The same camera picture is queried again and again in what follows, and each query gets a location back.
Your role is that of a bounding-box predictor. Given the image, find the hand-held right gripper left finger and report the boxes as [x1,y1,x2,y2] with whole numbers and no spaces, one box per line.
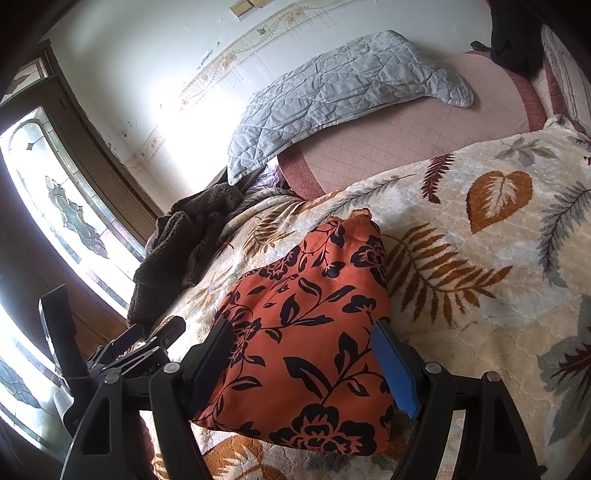
[60,318,235,480]

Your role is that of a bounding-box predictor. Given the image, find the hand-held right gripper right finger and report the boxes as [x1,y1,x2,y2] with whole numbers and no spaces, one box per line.
[370,320,542,480]

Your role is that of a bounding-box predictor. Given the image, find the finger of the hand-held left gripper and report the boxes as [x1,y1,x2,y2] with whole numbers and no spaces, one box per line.
[87,324,146,366]
[142,316,187,354]

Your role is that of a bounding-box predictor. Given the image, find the orange floral blouse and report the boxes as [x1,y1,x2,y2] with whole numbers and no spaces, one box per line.
[189,209,395,457]

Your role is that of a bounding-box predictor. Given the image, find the brown fuzzy cloth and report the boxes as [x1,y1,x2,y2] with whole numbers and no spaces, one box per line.
[126,181,245,326]

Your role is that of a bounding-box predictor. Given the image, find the cream leaf printed blanket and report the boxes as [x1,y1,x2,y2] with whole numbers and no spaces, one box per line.
[139,114,591,480]

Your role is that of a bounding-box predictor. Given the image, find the stained glass window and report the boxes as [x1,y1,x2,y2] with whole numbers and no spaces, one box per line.
[0,105,148,462]

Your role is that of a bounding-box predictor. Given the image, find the pink sofa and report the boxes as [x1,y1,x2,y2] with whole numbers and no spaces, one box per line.
[277,23,591,204]

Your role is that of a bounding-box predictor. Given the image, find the small stained glass transom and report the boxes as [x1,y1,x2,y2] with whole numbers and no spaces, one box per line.
[0,55,52,106]

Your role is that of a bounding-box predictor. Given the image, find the grey quilted pillow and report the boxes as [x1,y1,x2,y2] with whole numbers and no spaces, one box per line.
[227,30,475,186]

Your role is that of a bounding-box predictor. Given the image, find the striped floral sofa cushion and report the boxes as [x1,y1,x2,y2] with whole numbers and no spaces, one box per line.
[540,25,591,134]

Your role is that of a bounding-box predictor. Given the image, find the black garment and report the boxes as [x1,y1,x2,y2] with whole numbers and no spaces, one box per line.
[489,0,546,77]

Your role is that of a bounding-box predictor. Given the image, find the beige wall light switch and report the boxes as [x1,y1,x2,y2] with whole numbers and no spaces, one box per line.
[230,0,267,19]

